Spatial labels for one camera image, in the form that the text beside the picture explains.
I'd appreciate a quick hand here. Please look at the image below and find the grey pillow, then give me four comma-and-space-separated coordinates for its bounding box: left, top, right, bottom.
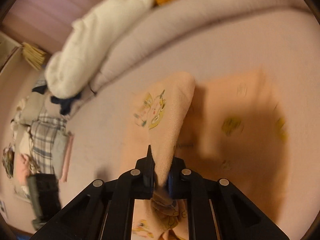
21, 97, 50, 126

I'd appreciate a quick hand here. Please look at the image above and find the pink folded cloth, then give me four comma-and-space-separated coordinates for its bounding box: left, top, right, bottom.
59, 132, 75, 183

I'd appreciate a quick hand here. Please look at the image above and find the grey plaid cloth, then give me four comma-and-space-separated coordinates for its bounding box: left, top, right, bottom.
29, 112, 68, 175

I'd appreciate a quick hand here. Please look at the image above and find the pale pink rolled duvet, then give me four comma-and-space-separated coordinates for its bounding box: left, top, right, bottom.
90, 0, 320, 93

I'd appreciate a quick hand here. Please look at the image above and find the light pink cloth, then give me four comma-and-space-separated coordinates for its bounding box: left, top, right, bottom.
14, 154, 32, 188

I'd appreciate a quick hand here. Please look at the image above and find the pink bed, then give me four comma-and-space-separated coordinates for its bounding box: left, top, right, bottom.
0, 5, 320, 240

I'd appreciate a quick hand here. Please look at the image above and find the grey folded cloth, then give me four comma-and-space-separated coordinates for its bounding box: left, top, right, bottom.
51, 132, 69, 176

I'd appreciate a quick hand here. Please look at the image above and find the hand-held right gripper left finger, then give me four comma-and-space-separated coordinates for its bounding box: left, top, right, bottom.
30, 145, 155, 240

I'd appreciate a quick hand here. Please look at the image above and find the orange cartoon print shirt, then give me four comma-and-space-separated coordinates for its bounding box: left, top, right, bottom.
120, 70, 300, 240

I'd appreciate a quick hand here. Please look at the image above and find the dark navy cloth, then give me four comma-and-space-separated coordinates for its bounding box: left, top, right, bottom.
50, 93, 83, 116

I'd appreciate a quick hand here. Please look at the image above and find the white cloth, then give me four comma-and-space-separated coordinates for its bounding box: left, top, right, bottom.
14, 127, 33, 156

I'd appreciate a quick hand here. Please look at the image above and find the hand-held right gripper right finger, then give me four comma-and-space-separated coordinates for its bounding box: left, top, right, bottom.
169, 156, 290, 240

